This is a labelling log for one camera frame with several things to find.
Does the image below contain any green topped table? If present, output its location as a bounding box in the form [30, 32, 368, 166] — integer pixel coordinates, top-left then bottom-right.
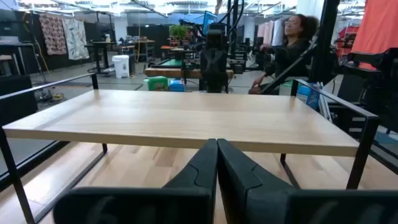
[149, 58, 184, 69]

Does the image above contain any wooden stool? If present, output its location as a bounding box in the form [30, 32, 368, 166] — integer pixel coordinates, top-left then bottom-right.
[0, 54, 21, 76]

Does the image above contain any black pedestal table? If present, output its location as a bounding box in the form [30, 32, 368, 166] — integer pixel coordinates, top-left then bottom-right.
[84, 40, 116, 75]

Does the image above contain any orange curtain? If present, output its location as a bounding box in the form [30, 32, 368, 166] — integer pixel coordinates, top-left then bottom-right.
[350, 0, 398, 71]

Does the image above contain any pink hanging cloth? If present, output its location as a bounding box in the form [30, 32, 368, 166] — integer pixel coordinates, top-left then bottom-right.
[256, 20, 284, 47]

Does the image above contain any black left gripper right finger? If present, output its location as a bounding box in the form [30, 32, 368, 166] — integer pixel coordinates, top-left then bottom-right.
[216, 138, 398, 224]

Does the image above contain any blue screen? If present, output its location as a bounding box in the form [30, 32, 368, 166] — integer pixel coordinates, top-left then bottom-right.
[202, 11, 218, 35]

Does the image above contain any black hanging cable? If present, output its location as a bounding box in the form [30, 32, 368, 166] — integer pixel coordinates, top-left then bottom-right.
[217, 0, 246, 35]

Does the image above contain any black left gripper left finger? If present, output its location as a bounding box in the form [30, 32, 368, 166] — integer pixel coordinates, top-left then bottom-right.
[52, 138, 218, 224]

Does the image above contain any green potted plant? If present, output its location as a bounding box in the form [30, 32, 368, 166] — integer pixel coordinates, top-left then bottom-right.
[169, 24, 190, 41]

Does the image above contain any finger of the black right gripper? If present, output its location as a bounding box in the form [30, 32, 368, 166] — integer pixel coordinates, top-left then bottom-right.
[216, 70, 229, 93]
[205, 70, 218, 93]

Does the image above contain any white trash bin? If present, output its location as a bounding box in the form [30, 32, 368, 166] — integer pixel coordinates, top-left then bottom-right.
[111, 54, 131, 79]

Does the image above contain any black equipment stand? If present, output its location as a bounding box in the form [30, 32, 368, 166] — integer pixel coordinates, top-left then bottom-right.
[337, 47, 398, 131]

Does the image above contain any leaf print cloth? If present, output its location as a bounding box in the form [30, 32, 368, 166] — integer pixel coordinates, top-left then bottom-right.
[61, 17, 91, 61]

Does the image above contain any wooden bench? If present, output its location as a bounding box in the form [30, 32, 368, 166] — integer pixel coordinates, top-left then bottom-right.
[144, 67, 234, 80]

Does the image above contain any person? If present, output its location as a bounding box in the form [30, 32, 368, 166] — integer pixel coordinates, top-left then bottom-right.
[248, 14, 320, 95]

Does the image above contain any black cabinet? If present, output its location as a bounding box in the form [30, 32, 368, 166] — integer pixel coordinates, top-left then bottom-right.
[0, 74, 39, 125]

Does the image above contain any black drawer unit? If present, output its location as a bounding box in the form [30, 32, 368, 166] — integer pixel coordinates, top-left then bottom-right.
[182, 49, 200, 70]
[228, 49, 249, 75]

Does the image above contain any red floral cloth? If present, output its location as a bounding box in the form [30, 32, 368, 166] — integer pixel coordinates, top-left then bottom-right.
[39, 14, 68, 56]

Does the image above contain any wooden shelf black metal frame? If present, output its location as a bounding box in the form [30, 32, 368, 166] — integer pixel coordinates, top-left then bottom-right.
[0, 73, 381, 224]

